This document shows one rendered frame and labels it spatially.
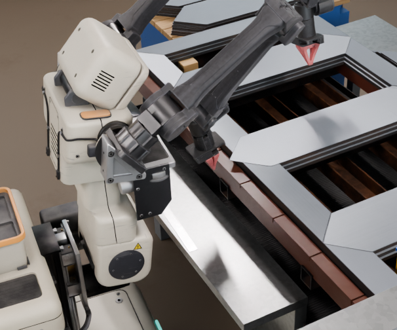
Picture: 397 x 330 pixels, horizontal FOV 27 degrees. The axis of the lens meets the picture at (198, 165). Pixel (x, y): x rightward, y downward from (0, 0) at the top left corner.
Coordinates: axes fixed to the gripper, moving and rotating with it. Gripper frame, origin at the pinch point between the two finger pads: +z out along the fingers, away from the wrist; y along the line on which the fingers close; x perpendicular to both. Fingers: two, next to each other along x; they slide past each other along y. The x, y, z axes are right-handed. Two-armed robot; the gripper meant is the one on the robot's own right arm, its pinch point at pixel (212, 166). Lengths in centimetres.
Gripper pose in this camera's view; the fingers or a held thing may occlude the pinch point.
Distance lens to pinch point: 242.7
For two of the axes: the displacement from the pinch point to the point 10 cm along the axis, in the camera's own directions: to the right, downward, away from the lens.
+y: -8.5, 4.9, -1.9
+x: 4.6, 5.1, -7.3
